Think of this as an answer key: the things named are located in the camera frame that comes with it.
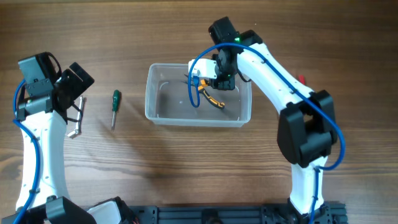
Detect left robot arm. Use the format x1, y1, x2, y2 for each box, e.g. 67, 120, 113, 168
1, 52, 139, 224

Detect orange black needle-nose pliers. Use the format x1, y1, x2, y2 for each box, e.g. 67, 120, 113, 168
190, 79, 225, 110

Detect clear plastic container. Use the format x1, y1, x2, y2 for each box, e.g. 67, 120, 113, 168
145, 63, 252, 128

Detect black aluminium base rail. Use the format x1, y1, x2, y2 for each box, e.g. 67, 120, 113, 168
129, 206, 290, 224

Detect green handled screwdriver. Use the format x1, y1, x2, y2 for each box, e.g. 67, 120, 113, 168
111, 90, 121, 131

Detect red handled snips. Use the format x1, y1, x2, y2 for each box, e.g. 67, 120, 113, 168
298, 75, 305, 85

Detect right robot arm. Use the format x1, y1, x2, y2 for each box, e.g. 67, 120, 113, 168
196, 17, 346, 223

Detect left blue cable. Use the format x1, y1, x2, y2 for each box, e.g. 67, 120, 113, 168
11, 79, 42, 224

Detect silver L-shaped socket wrench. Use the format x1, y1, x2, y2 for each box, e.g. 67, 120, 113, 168
67, 96, 86, 139

